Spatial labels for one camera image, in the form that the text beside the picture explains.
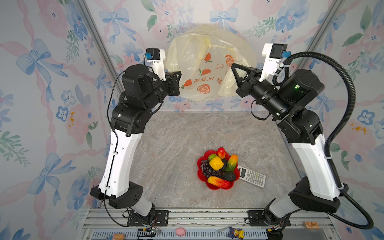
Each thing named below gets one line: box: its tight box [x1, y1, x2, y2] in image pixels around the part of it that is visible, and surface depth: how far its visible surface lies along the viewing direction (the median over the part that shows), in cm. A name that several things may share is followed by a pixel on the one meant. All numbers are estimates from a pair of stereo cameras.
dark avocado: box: [221, 171, 236, 182], surface depth 83 cm
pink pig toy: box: [175, 227, 187, 237], surface depth 71 cm
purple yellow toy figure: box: [227, 227, 245, 240], surface depth 70 cm
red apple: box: [217, 147, 226, 160], surface depth 92 cm
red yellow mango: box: [207, 176, 231, 189], surface depth 81 cm
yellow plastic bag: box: [166, 23, 257, 102], surface depth 65 cm
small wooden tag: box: [303, 221, 320, 229], surface depth 73 cm
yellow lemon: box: [209, 156, 224, 171], surface depth 83 cm
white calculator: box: [237, 165, 266, 188], surface depth 88 cm
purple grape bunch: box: [200, 159, 221, 178], surface depth 87 cm
